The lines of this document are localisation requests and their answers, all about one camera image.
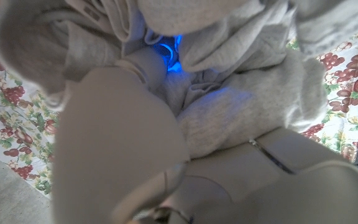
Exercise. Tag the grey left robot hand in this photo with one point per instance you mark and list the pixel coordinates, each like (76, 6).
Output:
(113, 140)

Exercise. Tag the grey shirt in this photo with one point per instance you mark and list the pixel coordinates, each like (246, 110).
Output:
(244, 102)

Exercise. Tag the floral fruit print backdrop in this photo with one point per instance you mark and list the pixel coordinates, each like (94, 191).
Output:
(14, 124)

